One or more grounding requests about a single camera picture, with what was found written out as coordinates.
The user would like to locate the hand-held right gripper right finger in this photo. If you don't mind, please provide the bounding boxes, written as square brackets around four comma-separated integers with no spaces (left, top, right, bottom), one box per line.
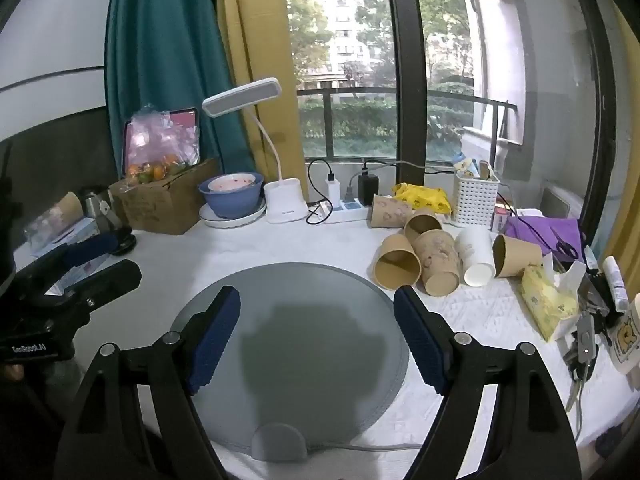
[393,286,584,480]

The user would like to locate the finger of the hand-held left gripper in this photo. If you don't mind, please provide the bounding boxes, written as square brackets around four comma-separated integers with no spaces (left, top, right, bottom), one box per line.
[17,233,122,288]
[30,259,143,313]

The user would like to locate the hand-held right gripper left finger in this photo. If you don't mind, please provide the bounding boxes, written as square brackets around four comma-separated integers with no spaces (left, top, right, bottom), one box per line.
[52,285,242,480]

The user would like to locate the brown paper cup in wrap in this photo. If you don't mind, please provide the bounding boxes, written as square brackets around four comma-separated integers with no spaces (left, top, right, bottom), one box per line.
[22,191,85,248]

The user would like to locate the printed brown paper cup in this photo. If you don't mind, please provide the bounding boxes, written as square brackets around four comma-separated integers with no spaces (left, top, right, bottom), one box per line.
[368,193,417,231]
[412,229,461,297]

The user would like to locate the plain brown paper cup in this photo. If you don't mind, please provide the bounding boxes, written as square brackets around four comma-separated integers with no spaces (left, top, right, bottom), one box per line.
[374,233,423,289]
[403,208,444,247]
[492,233,544,279]

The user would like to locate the white paper cup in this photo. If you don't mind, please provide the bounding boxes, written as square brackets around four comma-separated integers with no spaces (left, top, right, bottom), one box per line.
[454,225,496,288]

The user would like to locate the white cup with bear print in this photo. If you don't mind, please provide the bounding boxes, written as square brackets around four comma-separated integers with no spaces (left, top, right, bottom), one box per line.
[604,294,640,376]

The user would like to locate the blue box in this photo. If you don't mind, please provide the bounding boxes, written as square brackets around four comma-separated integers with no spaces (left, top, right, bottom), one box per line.
[27,217,108,296]

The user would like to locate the metal mug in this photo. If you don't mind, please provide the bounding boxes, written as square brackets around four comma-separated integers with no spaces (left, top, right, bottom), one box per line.
[79,187,117,233]

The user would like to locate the cardboard box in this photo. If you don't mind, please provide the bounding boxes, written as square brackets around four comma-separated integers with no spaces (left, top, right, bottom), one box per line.
[108,157,222,236]

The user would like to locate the round grey mat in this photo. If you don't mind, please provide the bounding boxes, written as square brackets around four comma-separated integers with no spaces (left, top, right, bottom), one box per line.
[169,262,412,462]

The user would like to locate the plastic bag of fruit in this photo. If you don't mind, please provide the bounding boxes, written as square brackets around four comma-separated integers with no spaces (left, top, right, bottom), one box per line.
[125,105,202,184]

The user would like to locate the white plate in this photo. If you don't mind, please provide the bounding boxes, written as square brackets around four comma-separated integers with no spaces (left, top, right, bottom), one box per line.
[199,196,267,230]

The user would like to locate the yellow tissue packet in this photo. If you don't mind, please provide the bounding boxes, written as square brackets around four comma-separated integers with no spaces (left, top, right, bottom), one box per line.
[520,264,582,343]

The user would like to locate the blue bowl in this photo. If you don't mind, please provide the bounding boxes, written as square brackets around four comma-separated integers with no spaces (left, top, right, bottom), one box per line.
[198,172,265,220]

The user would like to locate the yellow plastic bag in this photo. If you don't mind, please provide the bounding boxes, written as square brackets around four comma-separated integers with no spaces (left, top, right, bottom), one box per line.
[391,182,452,214]

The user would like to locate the white power strip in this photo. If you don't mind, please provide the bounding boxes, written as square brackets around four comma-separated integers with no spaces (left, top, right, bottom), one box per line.
[306,199,375,226]

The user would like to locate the white plastic basket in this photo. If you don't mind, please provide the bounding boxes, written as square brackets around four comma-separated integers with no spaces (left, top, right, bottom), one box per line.
[453,167,501,229]

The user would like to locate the pink bowl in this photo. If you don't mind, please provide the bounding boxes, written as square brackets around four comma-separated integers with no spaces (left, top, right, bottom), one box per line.
[208,173,256,194]

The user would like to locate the white desk lamp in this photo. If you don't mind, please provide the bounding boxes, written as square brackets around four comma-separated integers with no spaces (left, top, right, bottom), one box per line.
[202,77,309,225]

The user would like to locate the purple cloth bag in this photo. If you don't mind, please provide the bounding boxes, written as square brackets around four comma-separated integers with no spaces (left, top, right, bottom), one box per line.
[501,214,587,263]

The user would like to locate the black charger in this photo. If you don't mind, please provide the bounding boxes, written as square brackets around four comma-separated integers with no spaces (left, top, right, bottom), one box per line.
[358,172,380,207]

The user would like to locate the black scissors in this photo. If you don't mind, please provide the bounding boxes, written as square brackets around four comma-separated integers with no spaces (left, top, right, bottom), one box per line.
[549,227,577,257]

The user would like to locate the white bottle with blue cap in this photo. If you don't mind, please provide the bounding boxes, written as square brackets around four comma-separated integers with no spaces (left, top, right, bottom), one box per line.
[451,152,478,178]

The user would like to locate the white tube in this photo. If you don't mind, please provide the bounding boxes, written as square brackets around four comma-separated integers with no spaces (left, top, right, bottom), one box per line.
[602,255,630,312]

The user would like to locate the teal curtain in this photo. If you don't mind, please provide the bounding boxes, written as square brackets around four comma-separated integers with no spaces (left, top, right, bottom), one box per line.
[102,0,257,188]

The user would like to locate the black balcony railing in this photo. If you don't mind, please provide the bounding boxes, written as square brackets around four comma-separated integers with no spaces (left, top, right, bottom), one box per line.
[296,87,519,161]

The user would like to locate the yellow curtain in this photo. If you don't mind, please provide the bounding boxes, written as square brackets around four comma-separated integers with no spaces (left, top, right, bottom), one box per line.
[215,0,308,206]

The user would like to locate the grey cable controller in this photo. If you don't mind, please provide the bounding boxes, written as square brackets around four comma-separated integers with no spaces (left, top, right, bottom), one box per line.
[576,314,597,362]

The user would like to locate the black cable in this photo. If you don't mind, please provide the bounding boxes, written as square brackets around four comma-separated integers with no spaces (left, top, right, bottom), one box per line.
[305,158,335,225]

